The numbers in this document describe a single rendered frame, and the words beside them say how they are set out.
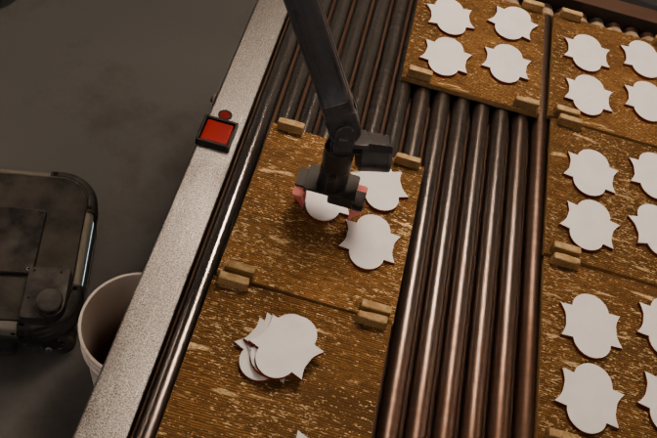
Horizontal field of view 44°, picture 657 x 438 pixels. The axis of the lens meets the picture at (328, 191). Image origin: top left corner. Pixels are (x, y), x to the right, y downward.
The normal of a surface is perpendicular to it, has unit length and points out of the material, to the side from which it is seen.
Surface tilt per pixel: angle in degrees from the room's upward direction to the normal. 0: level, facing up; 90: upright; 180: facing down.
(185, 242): 0
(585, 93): 0
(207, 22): 0
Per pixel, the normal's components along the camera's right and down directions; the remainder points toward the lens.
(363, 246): 0.18, -0.60
